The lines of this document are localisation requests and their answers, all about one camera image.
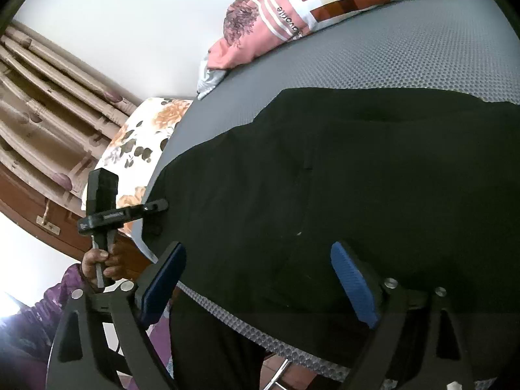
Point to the pink checked patterned pillow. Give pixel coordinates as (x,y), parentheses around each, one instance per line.
(308,4)

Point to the person's left forearm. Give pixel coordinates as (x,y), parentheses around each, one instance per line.
(53,300)

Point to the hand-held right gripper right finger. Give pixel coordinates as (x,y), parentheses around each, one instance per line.
(353,286)

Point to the black pants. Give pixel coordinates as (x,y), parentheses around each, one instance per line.
(325,195)

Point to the light grey cloth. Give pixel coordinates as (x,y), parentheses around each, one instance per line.
(209,81)

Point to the person's left hand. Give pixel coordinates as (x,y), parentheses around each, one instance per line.
(118,262)

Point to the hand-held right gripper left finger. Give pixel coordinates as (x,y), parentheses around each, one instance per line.
(162,284)

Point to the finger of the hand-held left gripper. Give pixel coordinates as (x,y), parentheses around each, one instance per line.
(156,206)

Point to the brown wooden door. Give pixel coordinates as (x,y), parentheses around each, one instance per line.
(28,207)

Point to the beige patterned curtain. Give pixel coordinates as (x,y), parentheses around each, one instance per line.
(44,101)

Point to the white floral cushion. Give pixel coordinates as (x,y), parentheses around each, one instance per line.
(142,138)

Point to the grey mesh mat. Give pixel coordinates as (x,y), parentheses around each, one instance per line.
(365,57)

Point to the metal door latch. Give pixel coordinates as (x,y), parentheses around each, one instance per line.
(46,222)

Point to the purple patterned garment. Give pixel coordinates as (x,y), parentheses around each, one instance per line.
(163,341)

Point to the metal table leg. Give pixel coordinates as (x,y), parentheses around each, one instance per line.
(278,373)

